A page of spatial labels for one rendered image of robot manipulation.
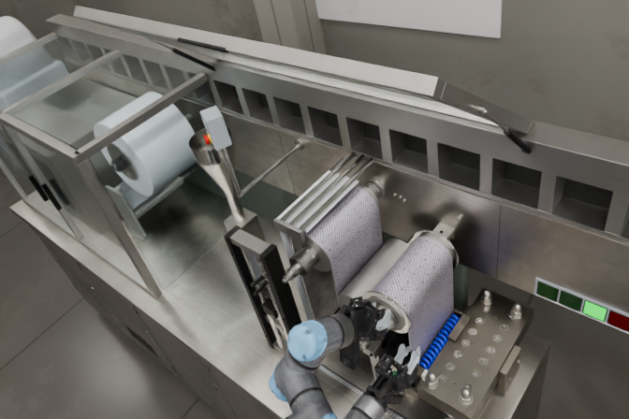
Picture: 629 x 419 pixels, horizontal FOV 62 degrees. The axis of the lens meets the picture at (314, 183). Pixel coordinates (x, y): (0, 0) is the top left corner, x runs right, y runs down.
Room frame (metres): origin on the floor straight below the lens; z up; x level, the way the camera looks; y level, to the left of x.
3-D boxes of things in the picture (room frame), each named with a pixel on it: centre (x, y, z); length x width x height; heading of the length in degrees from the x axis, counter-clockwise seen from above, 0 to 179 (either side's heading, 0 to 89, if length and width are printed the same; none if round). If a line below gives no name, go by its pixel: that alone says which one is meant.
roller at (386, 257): (1.02, -0.12, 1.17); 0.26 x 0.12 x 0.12; 132
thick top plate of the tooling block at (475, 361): (0.82, -0.35, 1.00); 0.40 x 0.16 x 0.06; 132
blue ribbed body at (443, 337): (0.87, -0.25, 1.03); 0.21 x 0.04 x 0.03; 132
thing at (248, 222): (1.45, 0.29, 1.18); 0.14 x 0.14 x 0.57
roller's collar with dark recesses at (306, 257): (1.02, 0.08, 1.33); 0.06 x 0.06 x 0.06; 42
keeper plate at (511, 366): (0.76, -0.42, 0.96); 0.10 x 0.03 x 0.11; 132
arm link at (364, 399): (0.67, 0.00, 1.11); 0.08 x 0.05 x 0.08; 42
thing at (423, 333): (0.88, -0.24, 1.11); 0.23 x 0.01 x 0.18; 132
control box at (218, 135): (1.28, 0.24, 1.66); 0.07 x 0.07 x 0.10; 15
